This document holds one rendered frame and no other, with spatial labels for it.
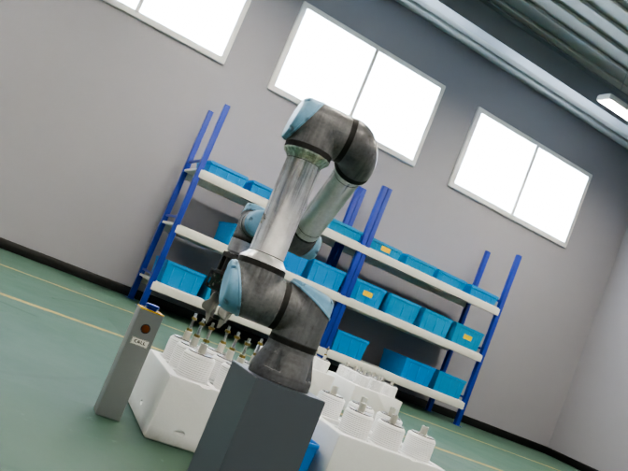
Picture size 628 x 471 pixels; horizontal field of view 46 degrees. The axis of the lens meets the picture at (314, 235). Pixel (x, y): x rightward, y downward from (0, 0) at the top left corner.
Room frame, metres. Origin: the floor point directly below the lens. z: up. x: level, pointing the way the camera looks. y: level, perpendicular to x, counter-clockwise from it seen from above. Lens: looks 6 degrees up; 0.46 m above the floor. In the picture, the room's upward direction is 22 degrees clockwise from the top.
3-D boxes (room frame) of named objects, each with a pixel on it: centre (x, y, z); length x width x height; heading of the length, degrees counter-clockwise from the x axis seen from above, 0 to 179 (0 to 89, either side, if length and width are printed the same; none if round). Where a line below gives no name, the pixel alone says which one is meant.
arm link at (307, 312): (1.73, -0.04, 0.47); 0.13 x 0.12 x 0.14; 103
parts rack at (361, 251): (7.41, -0.39, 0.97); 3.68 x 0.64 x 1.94; 113
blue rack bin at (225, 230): (6.97, 0.63, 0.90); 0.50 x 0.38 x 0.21; 24
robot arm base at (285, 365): (1.73, -0.05, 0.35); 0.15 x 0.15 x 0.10
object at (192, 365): (2.12, 0.17, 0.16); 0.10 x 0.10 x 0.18
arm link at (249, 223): (2.02, 0.14, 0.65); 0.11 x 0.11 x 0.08; 13
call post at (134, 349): (2.11, 0.35, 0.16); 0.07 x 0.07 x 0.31; 20
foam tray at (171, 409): (2.28, 0.10, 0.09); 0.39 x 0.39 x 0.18; 20
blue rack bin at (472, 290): (7.98, -1.82, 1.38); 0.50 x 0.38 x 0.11; 23
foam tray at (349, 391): (4.99, -0.70, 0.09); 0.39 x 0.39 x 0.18; 26
